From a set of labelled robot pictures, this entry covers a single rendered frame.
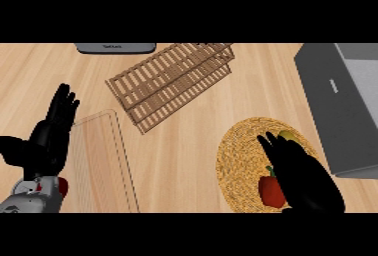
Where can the round woven straw placemat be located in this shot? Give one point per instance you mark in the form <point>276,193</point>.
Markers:
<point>240,166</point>

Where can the pale wooden cutting board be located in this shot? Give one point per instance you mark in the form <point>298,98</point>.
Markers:
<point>100,166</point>

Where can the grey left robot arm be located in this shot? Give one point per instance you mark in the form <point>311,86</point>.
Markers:
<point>29,198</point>

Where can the red round object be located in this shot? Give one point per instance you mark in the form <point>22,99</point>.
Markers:
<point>63,187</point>

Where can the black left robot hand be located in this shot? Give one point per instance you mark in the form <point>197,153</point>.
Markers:
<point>45,143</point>

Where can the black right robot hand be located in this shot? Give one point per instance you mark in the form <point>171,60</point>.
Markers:
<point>304,176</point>

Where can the red bell pepper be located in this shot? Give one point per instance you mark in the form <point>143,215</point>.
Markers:
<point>271,193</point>

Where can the grey flat appliance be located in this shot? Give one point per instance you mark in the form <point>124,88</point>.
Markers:
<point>115,48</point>

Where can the dark grey box appliance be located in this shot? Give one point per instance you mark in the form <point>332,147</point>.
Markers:
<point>339,110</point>

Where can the brown wooden tiered shelf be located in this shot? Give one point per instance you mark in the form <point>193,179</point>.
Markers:
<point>169,81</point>

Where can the yellow-green fruit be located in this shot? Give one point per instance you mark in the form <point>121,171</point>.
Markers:
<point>288,135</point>

